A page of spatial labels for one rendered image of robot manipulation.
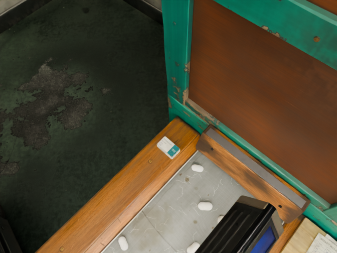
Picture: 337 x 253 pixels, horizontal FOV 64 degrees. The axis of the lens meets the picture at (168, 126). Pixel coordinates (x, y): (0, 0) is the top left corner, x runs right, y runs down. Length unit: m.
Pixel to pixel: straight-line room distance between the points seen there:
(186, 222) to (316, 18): 0.57
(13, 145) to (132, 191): 1.26
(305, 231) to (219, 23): 0.54
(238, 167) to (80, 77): 1.51
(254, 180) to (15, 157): 1.48
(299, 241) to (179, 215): 0.30
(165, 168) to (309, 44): 0.51
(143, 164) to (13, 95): 1.48
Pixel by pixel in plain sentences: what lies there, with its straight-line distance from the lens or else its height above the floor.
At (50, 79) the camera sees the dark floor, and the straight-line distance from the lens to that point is 2.08.
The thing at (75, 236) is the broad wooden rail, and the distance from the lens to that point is 0.78.
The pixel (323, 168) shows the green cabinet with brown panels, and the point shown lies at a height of 0.98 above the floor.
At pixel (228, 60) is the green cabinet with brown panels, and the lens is 0.54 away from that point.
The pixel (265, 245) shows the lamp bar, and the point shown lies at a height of 1.07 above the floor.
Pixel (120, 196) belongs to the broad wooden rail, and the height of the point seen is 0.76.
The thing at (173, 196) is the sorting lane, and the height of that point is 0.74.
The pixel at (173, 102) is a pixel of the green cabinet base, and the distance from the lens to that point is 0.80.
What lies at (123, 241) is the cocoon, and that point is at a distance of 0.76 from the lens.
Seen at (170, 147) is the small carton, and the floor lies 0.78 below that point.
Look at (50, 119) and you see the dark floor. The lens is 1.89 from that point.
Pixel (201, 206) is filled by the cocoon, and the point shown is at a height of 0.76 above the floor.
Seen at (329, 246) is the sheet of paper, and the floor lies 0.78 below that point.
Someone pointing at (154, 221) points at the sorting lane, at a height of 0.74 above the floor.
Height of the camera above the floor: 1.50
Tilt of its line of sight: 63 degrees down
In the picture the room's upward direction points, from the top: 4 degrees counter-clockwise
